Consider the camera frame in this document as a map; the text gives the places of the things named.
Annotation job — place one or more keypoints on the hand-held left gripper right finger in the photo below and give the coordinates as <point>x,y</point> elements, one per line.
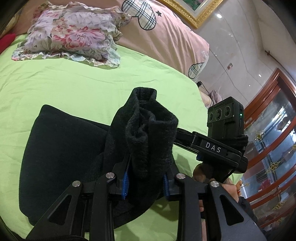
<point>166,186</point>

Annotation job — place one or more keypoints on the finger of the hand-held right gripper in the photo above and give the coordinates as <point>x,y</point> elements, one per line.
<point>183,138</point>

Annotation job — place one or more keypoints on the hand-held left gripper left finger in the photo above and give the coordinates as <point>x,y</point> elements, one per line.
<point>124,185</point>

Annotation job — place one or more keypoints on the black pants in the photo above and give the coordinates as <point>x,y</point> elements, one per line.
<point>69,157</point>

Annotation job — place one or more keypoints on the person's right hand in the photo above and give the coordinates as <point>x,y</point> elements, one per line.
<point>201,172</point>

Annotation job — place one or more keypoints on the wooden glass door cabinet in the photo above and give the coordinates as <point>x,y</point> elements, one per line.
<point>270,150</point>

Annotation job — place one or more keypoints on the pink striped cloth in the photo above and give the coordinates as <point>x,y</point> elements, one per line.
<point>216,95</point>

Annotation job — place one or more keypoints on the black charger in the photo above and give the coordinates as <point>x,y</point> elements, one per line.
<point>198,83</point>

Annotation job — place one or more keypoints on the pink quilt with plaid hearts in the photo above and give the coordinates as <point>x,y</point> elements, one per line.
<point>166,34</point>

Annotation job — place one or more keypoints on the green bed sheet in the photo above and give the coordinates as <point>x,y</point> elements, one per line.
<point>69,81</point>

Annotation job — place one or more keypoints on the gold framed landscape painting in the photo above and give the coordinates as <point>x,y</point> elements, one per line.
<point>196,11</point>

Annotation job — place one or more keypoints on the floral ruffled pillow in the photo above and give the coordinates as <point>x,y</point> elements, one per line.
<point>71,34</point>

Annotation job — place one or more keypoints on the red cushion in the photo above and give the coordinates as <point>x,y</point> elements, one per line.
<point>5,39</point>

